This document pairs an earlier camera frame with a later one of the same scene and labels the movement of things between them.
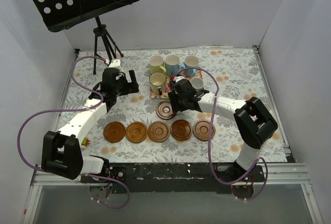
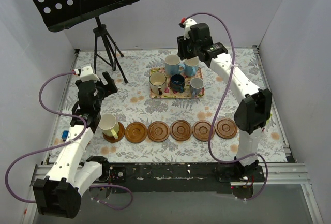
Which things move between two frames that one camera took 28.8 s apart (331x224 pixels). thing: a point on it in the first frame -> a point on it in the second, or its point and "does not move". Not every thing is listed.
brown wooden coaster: x=159 y=131 does not move
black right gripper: x=173 y=104 -> x=182 y=48
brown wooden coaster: x=164 y=110 -> x=226 y=128
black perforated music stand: x=63 y=1 does not move
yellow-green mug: x=155 y=63 -> x=108 y=124
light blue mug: x=172 y=63 does not move
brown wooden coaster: x=181 y=130 does not move
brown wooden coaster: x=201 y=130 does not move
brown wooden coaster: x=136 y=132 does not move
